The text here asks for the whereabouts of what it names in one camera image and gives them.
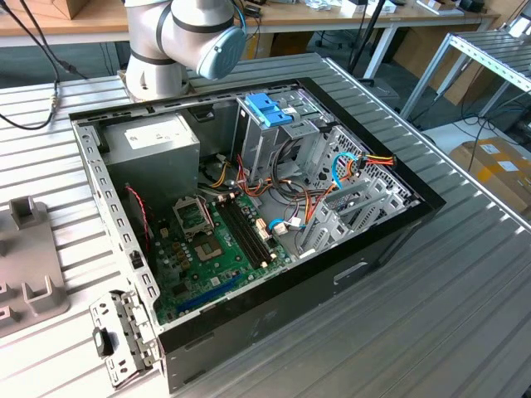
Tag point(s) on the blue expansion slot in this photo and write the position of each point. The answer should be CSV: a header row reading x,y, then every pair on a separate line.
x,y
207,295

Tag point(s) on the black latch tab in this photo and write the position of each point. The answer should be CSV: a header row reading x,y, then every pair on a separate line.
x,y
103,342

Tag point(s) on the black tripod stand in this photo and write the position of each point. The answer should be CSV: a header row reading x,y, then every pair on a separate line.
x,y
364,39

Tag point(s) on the grey parts rack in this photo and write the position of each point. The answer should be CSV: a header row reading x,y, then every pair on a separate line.
x,y
29,248

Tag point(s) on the grey metal disk bay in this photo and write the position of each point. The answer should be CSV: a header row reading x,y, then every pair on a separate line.
x,y
365,215

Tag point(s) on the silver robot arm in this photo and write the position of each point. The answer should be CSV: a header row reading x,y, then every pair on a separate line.
x,y
153,41

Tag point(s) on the grey metal drive cage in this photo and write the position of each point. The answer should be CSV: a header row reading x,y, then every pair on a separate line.
x,y
257,145

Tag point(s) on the labelled brown cardboard box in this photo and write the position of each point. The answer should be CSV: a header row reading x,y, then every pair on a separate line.
x,y
489,174

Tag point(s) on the black RAM slot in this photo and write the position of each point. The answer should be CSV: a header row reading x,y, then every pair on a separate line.
x,y
238,234
251,228

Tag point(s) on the blue plastic drive latch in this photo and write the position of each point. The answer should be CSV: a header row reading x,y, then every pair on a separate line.
x,y
269,112

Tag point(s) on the green motherboard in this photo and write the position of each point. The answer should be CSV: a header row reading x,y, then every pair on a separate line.
x,y
195,286

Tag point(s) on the black open PC case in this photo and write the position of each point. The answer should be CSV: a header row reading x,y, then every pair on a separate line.
x,y
290,315

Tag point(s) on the metal expansion card retainer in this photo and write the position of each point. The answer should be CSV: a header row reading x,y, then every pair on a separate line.
x,y
124,331

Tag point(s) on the grey power supply unit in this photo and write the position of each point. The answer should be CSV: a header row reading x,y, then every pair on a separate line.
x,y
153,166

